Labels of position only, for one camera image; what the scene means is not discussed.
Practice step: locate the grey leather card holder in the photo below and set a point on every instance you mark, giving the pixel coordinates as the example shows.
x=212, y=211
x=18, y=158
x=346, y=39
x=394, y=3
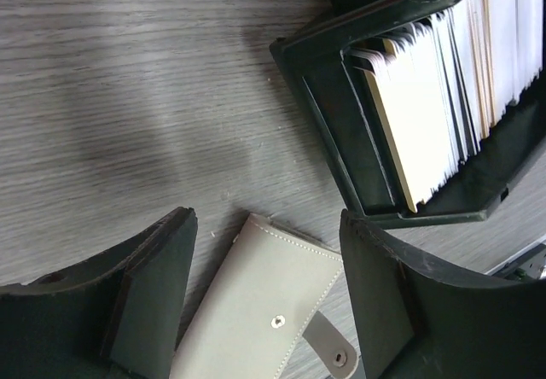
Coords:
x=264, y=298

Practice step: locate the black card box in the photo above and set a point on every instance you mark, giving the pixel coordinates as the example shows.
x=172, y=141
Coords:
x=318, y=70

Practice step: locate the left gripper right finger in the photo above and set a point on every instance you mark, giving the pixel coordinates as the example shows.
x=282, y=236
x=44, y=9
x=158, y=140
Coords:
x=420, y=316

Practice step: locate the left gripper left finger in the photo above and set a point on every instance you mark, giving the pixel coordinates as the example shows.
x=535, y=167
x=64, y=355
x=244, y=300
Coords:
x=113, y=315

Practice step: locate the stack of white cards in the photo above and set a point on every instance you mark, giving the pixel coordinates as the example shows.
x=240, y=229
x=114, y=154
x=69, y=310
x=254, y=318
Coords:
x=440, y=84

